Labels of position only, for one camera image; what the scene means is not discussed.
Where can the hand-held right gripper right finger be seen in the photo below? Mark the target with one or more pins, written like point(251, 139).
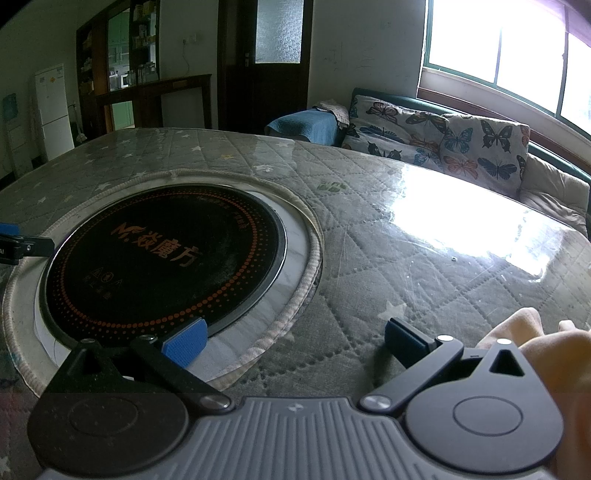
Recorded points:
point(402, 342)

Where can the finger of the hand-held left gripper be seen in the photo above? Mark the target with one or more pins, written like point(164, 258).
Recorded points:
point(27, 247)

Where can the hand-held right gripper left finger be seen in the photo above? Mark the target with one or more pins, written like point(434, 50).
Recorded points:
point(187, 342)

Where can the cream sweatshirt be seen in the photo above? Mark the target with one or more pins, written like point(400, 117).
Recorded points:
point(563, 369)

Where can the grey quilted star table cover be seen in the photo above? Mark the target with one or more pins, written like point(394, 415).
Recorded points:
point(392, 277)

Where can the black round induction cooktop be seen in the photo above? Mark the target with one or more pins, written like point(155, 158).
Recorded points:
point(161, 258)

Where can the broom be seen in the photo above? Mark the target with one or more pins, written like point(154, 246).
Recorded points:
point(78, 129)

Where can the white refrigerator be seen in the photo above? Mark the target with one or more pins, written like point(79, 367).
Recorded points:
point(54, 110)

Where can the dark wooden cabinet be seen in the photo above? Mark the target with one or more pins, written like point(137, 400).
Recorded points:
point(152, 101)

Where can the square butterfly print cushion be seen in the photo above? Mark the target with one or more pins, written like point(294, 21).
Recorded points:
point(485, 147)

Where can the long butterfly print cushion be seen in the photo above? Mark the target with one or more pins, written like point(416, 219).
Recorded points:
point(392, 129)

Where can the beige cushion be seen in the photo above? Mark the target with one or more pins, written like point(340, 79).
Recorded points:
point(554, 184)

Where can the blue armrest towel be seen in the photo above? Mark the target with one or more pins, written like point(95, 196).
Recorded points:
point(300, 127)

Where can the teal sofa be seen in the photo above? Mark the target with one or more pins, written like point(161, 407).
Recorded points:
point(415, 104)

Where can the small pale patterned cloth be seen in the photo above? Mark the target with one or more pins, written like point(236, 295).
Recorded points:
point(334, 110)

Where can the dark wooden door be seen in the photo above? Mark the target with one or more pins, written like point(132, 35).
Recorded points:
point(240, 92)

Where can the green framed window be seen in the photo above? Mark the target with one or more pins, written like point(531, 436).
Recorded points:
point(508, 41)

